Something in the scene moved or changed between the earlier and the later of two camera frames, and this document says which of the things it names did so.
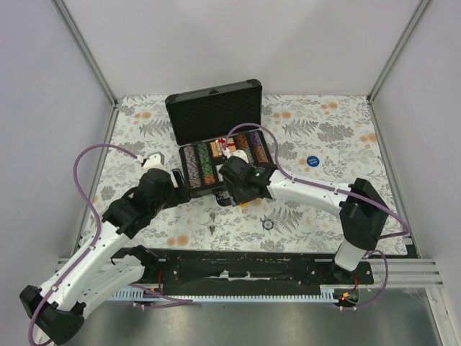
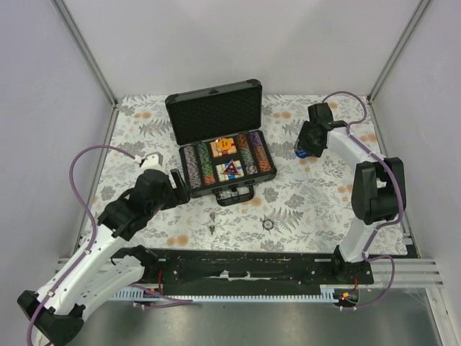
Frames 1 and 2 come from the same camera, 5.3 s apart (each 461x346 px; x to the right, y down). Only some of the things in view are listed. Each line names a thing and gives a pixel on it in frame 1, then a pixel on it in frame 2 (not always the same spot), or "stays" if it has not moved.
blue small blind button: (312, 161) -> (302, 153)
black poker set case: (217, 126) stays
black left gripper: (181, 196) stays
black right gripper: (235, 195) -> (301, 143)
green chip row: (206, 163) stays
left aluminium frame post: (94, 60) stays
